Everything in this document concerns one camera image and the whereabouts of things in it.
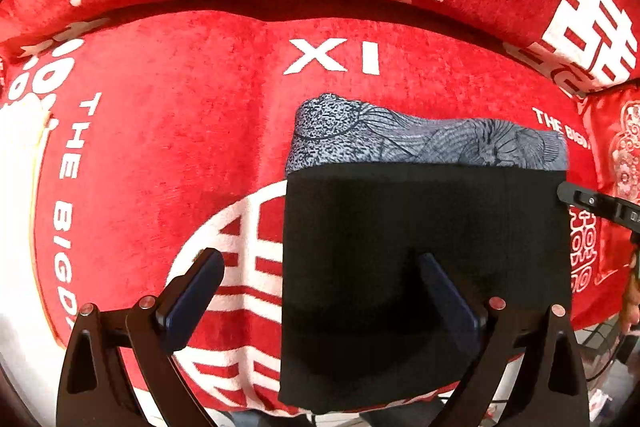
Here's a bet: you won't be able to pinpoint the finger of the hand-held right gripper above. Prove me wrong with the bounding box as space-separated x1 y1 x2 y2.
556 181 640 235

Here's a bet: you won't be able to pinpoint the black cable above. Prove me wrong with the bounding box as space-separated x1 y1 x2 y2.
574 323 627 362

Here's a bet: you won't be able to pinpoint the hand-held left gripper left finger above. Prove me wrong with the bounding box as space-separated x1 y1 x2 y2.
57 248 226 427

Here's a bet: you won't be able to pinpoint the black pants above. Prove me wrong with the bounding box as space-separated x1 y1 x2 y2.
277 163 574 415

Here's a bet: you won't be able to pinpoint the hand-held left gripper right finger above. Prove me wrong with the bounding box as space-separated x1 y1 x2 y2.
417 253 592 427

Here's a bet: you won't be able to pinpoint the red printed blanket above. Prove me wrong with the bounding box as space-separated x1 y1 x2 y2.
0 0 640 414

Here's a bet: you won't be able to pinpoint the red patterned cushion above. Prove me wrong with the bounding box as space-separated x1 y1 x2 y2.
575 84 640 333

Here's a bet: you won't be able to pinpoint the person's right hand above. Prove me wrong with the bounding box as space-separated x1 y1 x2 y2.
621 278 640 335

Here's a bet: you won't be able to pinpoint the grey patterned cloth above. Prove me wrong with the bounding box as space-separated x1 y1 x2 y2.
284 93 571 180

